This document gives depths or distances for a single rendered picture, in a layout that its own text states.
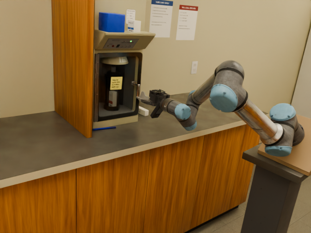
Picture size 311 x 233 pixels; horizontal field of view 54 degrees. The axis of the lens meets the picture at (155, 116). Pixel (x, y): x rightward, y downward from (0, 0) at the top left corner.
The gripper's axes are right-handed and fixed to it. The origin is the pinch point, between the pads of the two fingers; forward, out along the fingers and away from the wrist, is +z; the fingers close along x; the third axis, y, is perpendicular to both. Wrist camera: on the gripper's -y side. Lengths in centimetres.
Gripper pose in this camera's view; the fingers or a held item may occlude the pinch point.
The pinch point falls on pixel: (144, 97)
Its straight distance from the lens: 177.6
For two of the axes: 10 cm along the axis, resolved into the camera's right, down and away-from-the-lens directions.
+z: -6.1, -3.3, 7.2
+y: 1.0, -9.3, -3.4
